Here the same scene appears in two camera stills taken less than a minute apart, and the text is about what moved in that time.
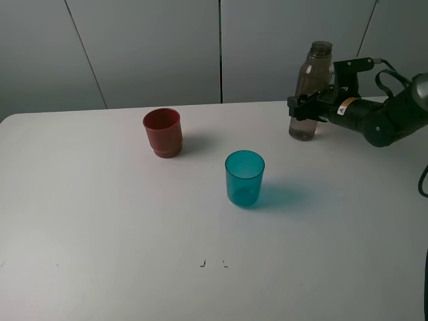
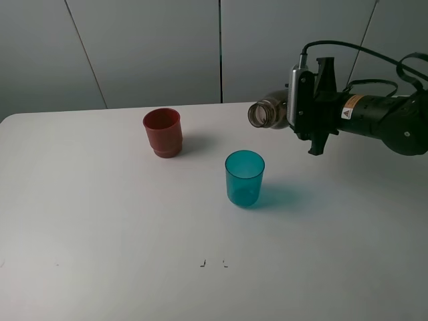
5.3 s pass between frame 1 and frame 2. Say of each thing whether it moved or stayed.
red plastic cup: stayed
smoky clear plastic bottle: moved
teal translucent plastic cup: stayed
